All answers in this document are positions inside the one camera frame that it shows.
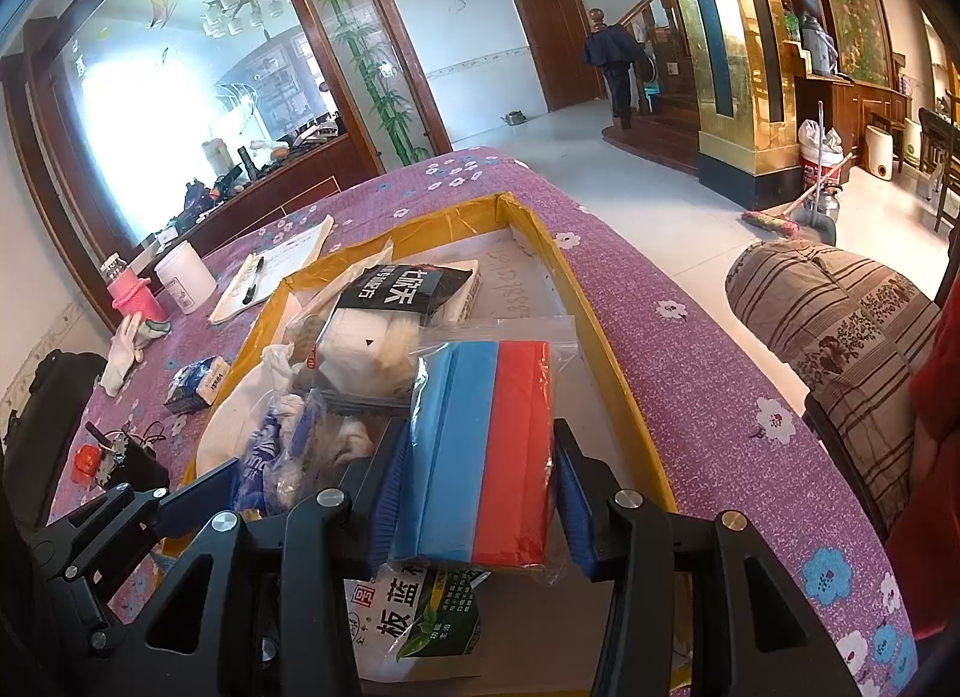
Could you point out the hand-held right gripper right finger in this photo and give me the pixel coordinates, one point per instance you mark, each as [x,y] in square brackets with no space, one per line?
[574,517]

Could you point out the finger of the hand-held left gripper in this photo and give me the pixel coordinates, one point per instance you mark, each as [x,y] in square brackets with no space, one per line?
[199,498]

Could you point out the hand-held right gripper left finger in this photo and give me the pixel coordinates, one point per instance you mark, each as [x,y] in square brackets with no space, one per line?
[390,509]

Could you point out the blue red sponge pack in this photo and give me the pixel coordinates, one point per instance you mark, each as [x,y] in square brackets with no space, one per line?
[480,442]

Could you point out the black packet with white contents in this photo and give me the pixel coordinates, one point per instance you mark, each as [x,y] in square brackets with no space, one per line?
[397,292]

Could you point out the yellow cardboard tray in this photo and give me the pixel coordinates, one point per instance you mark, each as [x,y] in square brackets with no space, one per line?
[525,269]

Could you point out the black cylindrical motor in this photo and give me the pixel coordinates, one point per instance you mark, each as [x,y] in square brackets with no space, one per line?
[131,472]

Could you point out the blue printed plastic bag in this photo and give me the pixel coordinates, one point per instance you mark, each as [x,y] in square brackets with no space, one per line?
[277,457]

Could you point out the white plastic bag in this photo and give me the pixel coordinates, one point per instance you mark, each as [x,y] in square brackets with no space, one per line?
[240,404]

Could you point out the green and white packet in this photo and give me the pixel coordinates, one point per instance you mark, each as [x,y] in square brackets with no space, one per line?
[420,614]

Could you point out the blue tissue pack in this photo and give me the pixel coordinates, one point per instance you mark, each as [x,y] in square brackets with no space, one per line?
[193,382]

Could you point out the small orange-red object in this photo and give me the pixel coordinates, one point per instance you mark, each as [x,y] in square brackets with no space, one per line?
[88,461]

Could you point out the white glove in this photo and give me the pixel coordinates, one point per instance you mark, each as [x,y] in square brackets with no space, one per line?
[124,356]

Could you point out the black bag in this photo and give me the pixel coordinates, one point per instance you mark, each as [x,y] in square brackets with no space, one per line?
[52,412]

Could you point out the purple floral tablecloth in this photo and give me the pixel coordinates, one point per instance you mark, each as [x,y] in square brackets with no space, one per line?
[675,367]

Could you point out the pink knit-sleeved bottle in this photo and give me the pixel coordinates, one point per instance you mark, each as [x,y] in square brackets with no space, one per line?
[135,292]

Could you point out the white plastic jar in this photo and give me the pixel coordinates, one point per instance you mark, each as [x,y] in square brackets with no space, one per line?
[184,277]

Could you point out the black pen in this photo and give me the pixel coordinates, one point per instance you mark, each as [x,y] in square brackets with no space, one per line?
[253,278]

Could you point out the white paper sheets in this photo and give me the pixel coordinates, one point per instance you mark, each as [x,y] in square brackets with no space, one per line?
[289,254]

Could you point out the wooden sideboard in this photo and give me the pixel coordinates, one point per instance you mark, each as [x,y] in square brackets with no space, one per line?
[277,187]

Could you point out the striped brown cushion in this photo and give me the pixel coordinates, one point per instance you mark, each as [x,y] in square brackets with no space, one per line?
[847,337]

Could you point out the black flashlight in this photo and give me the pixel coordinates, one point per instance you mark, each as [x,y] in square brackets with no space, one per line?
[244,161]

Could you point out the beige canister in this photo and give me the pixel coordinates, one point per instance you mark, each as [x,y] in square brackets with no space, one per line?
[217,156]

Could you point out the broom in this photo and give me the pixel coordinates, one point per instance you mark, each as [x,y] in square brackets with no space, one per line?
[772,223]

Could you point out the person's red jacket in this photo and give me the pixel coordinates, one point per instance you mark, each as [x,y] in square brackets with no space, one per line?
[934,457]

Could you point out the metal kettle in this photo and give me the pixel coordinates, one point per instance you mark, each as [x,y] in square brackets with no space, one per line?
[514,117]

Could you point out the wooden staircase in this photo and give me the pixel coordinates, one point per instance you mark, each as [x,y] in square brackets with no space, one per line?
[660,112]

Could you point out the white bag in red bucket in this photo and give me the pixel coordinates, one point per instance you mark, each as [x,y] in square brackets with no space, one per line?
[821,146]

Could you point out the white humidifier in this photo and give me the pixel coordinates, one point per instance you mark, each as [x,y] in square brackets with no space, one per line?
[911,142]
[877,150]

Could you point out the gold pillar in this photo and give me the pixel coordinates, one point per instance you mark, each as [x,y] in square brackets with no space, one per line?
[735,67]

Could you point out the wooden door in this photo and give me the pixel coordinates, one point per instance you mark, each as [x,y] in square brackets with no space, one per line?
[555,37]

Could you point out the wooden cabinet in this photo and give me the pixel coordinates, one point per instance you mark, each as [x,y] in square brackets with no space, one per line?
[855,105]

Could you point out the wooden chair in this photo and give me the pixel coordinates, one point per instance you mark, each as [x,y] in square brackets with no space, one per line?
[941,165]

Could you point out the grey thermos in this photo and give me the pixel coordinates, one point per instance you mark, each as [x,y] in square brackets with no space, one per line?
[814,41]

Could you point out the dark jacket on post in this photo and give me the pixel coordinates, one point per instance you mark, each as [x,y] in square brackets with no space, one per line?
[611,56]

